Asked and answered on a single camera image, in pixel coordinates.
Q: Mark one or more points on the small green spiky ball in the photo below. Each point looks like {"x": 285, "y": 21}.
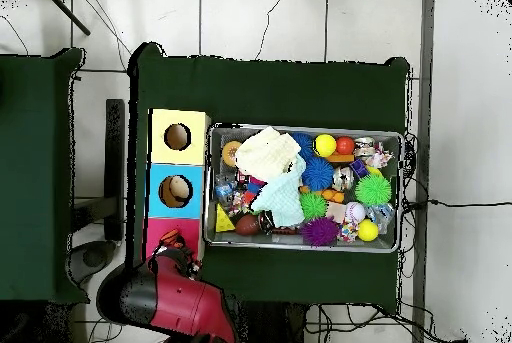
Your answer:
{"x": 313, "y": 206}

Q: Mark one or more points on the dark green table cloth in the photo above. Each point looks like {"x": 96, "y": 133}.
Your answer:
{"x": 260, "y": 91}
{"x": 40, "y": 219}

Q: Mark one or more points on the wooden box with three holes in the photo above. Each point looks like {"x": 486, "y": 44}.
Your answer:
{"x": 196, "y": 151}

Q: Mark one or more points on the large green spiky ball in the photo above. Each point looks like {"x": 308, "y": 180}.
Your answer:
{"x": 372, "y": 190}

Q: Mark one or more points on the purple spiky ball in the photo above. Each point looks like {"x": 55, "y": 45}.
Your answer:
{"x": 320, "y": 232}

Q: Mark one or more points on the grey stand base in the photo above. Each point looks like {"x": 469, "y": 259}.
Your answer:
{"x": 92, "y": 259}

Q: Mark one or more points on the black upright panel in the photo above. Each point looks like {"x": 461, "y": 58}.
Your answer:
{"x": 114, "y": 183}

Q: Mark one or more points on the toy burger bun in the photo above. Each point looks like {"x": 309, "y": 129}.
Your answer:
{"x": 228, "y": 154}

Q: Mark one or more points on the cream cloth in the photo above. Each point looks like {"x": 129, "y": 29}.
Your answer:
{"x": 268, "y": 153}

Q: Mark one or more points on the large yellow ball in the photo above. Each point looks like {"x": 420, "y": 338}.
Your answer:
{"x": 325, "y": 146}

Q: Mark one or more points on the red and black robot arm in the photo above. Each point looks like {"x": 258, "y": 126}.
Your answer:
{"x": 184, "y": 307}

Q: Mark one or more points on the blue spiky ball with eyes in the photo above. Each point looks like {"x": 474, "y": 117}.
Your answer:
{"x": 318, "y": 174}

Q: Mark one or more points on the silver mesh bin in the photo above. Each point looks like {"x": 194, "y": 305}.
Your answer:
{"x": 280, "y": 241}

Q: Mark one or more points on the black tripod leg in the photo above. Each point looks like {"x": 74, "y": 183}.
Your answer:
{"x": 66, "y": 11}

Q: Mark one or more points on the mint green cloth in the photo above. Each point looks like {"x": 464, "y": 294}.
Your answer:
{"x": 282, "y": 203}

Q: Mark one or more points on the yellow toy cheese wedge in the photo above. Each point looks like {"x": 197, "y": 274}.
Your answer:
{"x": 224, "y": 223}

